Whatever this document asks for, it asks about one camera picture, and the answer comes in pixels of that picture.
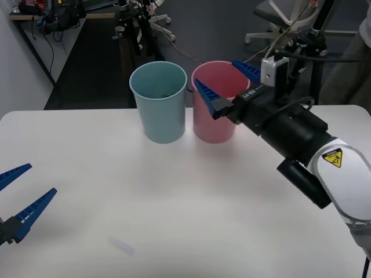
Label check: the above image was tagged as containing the black tripod with thick column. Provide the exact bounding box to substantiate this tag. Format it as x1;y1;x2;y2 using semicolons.
243;0;336;107

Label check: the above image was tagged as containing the pink plastic bin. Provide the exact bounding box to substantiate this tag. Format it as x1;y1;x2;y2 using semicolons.
191;60;250;144

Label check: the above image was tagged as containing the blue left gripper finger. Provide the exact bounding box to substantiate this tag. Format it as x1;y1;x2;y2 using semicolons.
0;188;58;246
0;163;32;192

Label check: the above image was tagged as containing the wooden top desk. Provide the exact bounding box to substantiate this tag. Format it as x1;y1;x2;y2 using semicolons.
8;11;117;86

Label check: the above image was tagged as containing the white grey office chair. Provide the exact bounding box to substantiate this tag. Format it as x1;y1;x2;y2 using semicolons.
245;0;321;65

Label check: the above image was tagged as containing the white chair base with wheels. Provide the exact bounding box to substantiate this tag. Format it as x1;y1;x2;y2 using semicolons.
149;13;176;42

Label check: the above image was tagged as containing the pale blue plastic bin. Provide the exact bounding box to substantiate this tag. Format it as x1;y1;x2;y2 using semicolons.
129;61;187;145

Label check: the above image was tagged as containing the black tripod with thin legs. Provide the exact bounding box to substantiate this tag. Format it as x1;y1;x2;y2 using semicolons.
111;0;165;61

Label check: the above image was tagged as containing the person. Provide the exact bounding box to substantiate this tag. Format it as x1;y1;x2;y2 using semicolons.
318;17;371;106

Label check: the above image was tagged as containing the black gear on desk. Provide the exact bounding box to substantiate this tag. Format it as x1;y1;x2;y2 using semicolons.
36;0;88;36

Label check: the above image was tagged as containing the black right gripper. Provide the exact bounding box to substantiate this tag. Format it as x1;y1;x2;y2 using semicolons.
194;60;291;136

